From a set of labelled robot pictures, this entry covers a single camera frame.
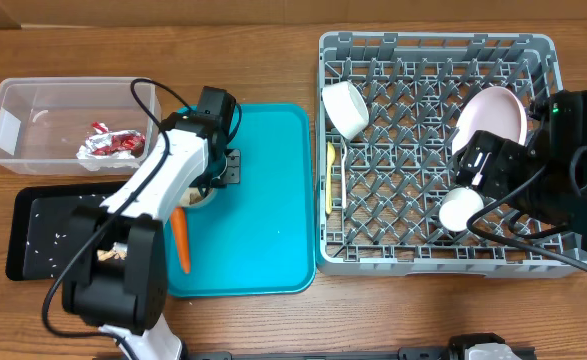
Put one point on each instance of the grey bowl with rice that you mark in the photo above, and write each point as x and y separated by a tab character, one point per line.
193	198

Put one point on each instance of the white round plate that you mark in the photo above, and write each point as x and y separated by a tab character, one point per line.
495	109

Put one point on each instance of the orange carrot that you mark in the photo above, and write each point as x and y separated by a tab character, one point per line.
178	222

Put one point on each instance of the pile of peanuts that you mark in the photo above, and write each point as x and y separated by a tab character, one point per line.
117	252

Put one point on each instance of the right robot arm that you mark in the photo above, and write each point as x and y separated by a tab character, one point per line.
547	214

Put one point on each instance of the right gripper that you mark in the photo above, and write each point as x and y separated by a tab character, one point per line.
503	154

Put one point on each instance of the clear plastic bin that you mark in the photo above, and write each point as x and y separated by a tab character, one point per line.
45	120

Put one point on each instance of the white bowl with peanuts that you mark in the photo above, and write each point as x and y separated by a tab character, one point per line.
346	109

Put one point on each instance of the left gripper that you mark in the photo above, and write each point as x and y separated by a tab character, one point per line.
232	173

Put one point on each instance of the white cup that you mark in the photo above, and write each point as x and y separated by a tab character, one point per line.
457	207

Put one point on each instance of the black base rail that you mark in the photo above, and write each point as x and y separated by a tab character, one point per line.
475	346

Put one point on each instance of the red silver foil wrapper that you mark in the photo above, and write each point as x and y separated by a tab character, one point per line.
103	144

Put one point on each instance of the yellow plastic spoon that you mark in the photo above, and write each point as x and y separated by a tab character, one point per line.
330	158

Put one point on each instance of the teal serving tray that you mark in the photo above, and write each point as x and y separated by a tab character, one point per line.
257	236

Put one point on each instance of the black tray bin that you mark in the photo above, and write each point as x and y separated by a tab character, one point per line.
21	215

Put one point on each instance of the pile of white rice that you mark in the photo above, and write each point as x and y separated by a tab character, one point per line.
48	244

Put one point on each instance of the white napkin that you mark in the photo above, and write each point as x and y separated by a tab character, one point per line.
119	159

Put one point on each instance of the white plastic fork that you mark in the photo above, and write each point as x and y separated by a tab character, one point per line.
343	158

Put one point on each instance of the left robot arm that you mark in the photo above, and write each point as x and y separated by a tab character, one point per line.
117	282

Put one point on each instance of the grey dishwasher rack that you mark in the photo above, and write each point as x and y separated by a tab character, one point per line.
398	169

